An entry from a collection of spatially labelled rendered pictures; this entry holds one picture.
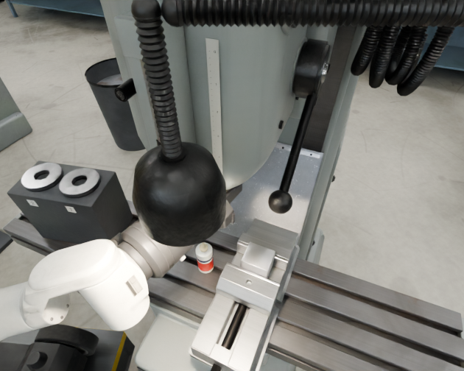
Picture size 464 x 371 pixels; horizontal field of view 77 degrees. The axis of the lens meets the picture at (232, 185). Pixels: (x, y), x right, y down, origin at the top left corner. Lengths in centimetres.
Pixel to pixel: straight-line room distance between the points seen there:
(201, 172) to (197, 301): 58
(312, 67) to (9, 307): 48
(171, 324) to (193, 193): 69
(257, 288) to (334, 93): 49
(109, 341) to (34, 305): 92
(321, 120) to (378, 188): 172
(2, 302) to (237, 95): 39
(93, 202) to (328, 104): 61
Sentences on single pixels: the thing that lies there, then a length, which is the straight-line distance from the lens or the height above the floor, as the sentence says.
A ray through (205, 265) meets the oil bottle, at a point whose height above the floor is 97.
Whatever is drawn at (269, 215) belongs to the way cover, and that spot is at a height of 90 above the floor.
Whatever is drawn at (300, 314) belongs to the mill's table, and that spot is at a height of 93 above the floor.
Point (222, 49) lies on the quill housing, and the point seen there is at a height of 152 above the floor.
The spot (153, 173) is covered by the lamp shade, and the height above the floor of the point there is 149.
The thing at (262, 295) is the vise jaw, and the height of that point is 104.
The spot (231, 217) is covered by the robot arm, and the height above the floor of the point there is 124.
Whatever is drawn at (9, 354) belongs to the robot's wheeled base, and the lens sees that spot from 130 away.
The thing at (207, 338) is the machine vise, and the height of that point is 100.
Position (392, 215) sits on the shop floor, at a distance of 234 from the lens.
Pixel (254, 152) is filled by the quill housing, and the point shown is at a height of 140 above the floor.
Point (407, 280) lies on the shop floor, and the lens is 208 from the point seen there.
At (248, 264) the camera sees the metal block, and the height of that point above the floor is 106.
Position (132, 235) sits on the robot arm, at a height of 129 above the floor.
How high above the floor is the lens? 162
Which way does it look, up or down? 46 degrees down
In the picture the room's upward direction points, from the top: straight up
